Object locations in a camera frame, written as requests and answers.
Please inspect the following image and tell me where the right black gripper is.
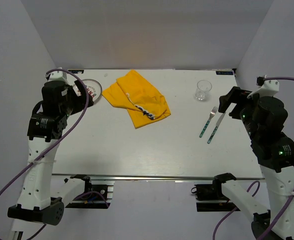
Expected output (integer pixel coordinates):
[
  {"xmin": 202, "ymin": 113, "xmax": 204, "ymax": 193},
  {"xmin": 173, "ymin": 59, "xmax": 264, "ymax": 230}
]
[{"xmin": 217, "ymin": 86, "xmax": 261, "ymax": 139}]

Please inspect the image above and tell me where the white printed plate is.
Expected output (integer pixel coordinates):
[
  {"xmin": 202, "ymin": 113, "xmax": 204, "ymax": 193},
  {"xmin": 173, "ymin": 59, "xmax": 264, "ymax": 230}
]
[{"xmin": 72, "ymin": 78, "xmax": 103, "ymax": 108}]

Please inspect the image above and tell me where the fork with teal handle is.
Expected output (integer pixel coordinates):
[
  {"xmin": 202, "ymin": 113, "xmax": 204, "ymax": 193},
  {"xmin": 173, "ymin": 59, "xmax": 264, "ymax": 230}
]
[{"xmin": 199, "ymin": 106, "xmax": 218, "ymax": 138}]

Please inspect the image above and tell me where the knife with teal handle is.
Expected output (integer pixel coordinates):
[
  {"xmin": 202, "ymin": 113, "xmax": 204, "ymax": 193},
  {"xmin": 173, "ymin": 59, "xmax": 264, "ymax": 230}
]
[{"xmin": 207, "ymin": 113, "xmax": 226, "ymax": 144}]

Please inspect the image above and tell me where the clear drinking glass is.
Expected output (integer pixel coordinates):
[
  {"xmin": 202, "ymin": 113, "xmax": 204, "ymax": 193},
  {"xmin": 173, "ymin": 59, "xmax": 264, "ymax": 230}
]
[{"xmin": 194, "ymin": 80, "xmax": 212, "ymax": 101}]

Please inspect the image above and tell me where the yellow Pikachu cloth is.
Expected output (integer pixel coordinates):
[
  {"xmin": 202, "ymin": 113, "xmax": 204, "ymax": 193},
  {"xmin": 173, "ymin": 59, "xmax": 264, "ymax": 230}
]
[{"xmin": 102, "ymin": 69, "xmax": 171, "ymax": 129}]

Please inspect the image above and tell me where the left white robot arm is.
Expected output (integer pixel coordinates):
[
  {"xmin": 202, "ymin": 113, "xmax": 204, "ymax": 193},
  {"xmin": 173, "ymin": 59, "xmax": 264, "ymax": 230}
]
[{"xmin": 7, "ymin": 68, "xmax": 94, "ymax": 226}]

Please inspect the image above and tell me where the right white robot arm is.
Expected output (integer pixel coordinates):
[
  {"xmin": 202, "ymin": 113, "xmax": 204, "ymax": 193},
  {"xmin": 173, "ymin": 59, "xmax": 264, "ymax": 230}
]
[{"xmin": 212, "ymin": 87, "xmax": 294, "ymax": 240}]

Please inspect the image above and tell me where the left black table label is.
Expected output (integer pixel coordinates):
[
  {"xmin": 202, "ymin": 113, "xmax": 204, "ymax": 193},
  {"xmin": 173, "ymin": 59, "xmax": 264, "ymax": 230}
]
[{"xmin": 68, "ymin": 69, "xmax": 84, "ymax": 74}]

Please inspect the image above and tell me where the black table label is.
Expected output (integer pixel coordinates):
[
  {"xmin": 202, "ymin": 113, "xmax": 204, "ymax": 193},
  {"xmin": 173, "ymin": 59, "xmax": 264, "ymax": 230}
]
[
  {"xmin": 215, "ymin": 70, "xmax": 234, "ymax": 76},
  {"xmin": 68, "ymin": 69, "xmax": 84, "ymax": 74}
]

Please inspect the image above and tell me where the right black table label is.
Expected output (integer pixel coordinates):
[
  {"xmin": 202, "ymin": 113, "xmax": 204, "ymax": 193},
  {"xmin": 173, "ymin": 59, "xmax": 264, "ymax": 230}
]
[{"xmin": 215, "ymin": 70, "xmax": 234, "ymax": 76}]

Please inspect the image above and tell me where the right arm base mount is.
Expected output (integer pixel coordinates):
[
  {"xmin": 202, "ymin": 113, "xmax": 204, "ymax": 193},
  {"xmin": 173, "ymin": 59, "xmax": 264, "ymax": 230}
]
[{"xmin": 190, "ymin": 184, "xmax": 236, "ymax": 213}]

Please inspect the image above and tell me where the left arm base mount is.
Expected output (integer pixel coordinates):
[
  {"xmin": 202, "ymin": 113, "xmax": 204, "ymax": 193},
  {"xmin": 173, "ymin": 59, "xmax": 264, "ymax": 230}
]
[{"xmin": 64, "ymin": 174, "xmax": 114, "ymax": 209}]

